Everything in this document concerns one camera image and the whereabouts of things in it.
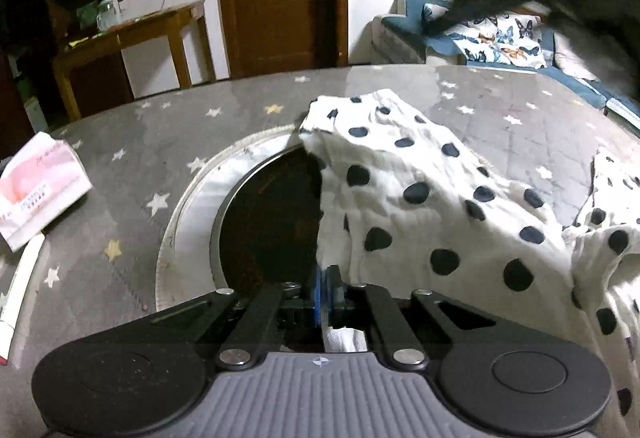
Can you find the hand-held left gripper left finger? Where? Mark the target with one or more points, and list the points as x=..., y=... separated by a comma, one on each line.
x=316, y=300

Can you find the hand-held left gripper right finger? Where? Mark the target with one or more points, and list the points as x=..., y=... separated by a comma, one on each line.
x=334, y=298

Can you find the white polka dot garment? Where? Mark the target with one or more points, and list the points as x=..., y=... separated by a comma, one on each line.
x=425, y=223

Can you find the round metal-rimmed cooktop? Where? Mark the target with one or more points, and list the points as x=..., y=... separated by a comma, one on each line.
x=260, y=228

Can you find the grey star-print table cover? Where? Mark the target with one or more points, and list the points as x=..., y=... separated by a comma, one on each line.
x=150, y=158

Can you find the blue sofa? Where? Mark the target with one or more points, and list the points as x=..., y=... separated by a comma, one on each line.
x=400, y=31

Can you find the pink tissue packet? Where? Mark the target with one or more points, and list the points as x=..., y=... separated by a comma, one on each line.
x=40, y=188

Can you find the butterfly print pillow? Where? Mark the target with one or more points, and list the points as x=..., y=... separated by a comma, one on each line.
x=505, y=41

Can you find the wooden side table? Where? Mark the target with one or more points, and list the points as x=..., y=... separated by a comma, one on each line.
x=150, y=26

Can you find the beige pillow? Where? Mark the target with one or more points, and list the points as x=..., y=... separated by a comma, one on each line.
x=575, y=56

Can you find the glass jar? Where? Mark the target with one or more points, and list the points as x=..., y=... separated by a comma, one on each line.
x=106, y=16

